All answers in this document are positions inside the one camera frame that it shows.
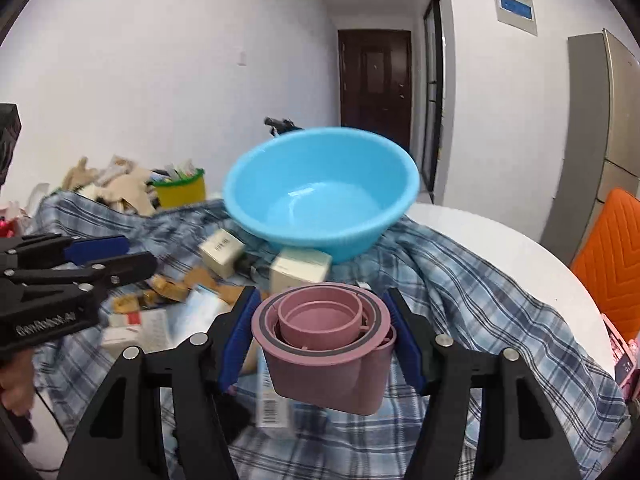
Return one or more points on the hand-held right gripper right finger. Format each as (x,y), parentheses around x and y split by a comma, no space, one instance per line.
(406,342)

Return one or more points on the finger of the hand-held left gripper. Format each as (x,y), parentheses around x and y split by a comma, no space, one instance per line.
(125,267)
(97,250)

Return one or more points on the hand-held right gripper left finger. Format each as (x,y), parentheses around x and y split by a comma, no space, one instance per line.
(237,345)

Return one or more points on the pink plastic cup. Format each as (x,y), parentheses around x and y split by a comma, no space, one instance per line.
(320,370)

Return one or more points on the cream box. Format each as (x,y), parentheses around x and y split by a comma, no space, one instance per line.
(300,267)

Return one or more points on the blue plastic basin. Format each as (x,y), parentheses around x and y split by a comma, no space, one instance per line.
(320,185)

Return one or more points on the person's left hand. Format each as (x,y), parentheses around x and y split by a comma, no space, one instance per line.
(16,385)

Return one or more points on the brown snack packet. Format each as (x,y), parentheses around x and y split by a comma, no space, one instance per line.
(167,287)
(126,303)

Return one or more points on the white red box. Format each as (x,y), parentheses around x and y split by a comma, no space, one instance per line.
(137,330)

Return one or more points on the white barcode box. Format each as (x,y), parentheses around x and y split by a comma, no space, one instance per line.
(272,400)

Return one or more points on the pile of cardboard scraps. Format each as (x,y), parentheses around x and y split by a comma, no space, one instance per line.
(115,182)

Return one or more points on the blue plaid cloth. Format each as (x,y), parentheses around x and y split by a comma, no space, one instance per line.
(475,285)

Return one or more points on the red white packaging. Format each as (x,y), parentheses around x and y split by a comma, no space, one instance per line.
(10,222)

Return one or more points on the yellow bin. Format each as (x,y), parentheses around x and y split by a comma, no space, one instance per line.
(180,192)

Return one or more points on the white labelled box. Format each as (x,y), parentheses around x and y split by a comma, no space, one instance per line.
(222,252)

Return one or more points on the crumpled paper wrappers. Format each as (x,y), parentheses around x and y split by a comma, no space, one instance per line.
(175,169)

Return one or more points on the black case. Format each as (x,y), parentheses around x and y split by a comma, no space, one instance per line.
(9,140)

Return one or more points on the pink box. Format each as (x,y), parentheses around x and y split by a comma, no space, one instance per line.
(625,355)

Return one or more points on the orange quilted chair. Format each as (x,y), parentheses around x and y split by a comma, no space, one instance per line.
(615,260)

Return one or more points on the black framed glass door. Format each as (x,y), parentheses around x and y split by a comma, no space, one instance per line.
(434,95)

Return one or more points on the dark brown door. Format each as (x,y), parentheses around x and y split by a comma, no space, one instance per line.
(375,85)

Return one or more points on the beige refrigerator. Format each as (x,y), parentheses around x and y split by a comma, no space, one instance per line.
(585,135)

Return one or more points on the wall electrical panel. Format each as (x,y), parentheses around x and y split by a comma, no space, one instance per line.
(512,0)

